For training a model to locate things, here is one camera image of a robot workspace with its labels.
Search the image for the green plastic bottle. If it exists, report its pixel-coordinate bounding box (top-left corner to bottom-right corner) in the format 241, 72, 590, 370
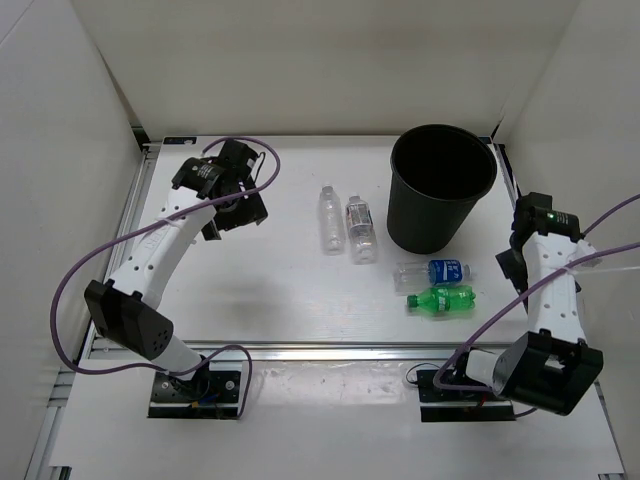
406, 285, 476, 315

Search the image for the clear bottle with blue label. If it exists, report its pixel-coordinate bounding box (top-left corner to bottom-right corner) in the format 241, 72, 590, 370
393, 259, 473, 294

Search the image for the clear unlabelled plastic bottle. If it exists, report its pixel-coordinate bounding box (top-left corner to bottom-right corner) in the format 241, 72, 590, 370
318, 184, 346, 255

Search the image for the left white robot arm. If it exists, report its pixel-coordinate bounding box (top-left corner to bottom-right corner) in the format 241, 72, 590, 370
84, 139, 268, 400

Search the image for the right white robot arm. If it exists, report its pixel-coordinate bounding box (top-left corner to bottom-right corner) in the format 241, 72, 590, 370
449, 193, 604, 416

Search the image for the black plastic bin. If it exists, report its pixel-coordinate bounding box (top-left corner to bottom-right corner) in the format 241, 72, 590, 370
386, 124, 497, 254

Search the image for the blue white sticker label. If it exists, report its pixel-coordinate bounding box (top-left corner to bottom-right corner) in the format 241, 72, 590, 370
162, 136, 197, 146

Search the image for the clear bottle with white label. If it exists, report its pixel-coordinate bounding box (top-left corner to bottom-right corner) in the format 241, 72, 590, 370
345, 194, 378, 265

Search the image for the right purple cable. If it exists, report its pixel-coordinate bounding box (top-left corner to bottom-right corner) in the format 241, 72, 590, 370
432, 193, 640, 418

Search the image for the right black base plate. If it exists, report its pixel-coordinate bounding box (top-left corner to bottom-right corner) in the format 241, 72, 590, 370
405, 362, 516, 423

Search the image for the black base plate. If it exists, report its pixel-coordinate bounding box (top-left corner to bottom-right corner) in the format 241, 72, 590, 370
405, 362, 516, 423
147, 362, 244, 420

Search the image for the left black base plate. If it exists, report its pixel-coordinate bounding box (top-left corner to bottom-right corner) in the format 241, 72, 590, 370
147, 362, 244, 420

